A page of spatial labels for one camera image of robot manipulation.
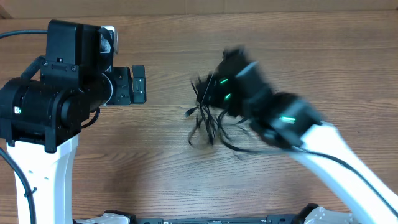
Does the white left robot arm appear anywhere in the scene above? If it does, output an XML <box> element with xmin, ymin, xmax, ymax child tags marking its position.
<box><xmin>1</xmin><ymin>20</ymin><xmax>147</xmax><ymax>223</ymax></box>

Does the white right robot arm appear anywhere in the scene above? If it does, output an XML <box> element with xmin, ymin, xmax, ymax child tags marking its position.
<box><xmin>192</xmin><ymin>48</ymin><xmax>397</xmax><ymax>223</ymax></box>

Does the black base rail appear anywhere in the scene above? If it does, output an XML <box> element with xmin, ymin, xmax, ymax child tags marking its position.
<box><xmin>73</xmin><ymin>203</ymin><xmax>355</xmax><ymax>224</ymax></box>

